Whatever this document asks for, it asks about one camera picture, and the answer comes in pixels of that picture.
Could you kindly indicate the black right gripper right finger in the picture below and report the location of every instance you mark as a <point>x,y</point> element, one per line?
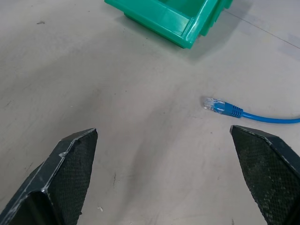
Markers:
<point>264,168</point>

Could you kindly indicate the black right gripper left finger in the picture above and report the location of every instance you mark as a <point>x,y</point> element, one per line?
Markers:
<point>58,178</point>

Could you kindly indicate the green plastic storage bin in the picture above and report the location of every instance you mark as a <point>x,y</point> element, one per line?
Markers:
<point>178,21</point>

